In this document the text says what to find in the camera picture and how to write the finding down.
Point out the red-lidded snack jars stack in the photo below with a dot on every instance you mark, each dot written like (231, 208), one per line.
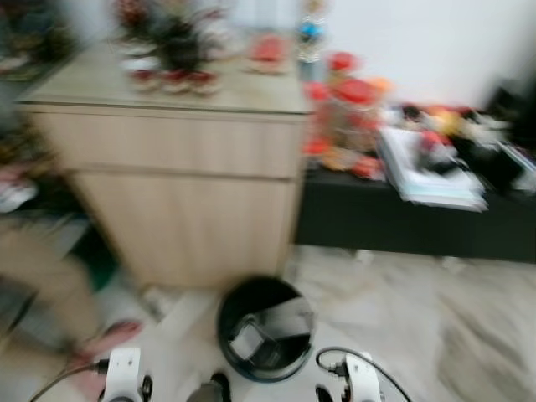
(352, 109)

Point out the blue white standing figurine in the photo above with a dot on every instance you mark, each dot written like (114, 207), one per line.
(311, 33)

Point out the grey black robot leg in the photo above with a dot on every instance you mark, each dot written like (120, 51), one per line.
(205, 392)

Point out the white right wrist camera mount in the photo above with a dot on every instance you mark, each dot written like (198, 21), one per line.
(363, 381)

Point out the colourful toy clutter pile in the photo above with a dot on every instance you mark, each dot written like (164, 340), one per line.
(469, 134)

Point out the white paper pack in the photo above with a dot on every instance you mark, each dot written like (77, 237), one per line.
(248, 342)

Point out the person leg in beige trousers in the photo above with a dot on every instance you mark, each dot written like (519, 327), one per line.
(42, 285)

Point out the white stack of books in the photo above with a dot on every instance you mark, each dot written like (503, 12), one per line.
(427, 180)

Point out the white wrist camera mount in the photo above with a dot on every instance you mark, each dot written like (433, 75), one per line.
(363, 381)
(123, 373)

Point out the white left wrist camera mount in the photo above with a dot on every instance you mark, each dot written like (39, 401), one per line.
(123, 373)

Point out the light wooden sideboard cabinet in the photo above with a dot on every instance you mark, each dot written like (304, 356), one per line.
(184, 176)

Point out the small red ornament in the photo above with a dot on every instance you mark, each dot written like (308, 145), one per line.
(268, 52)

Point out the dark potted plant red ornaments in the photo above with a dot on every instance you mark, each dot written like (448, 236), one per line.
(176, 42)

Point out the black round rubbish bin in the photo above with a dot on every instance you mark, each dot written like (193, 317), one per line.
(276, 368)

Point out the black low tv cabinet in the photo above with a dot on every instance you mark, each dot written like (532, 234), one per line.
(402, 222)

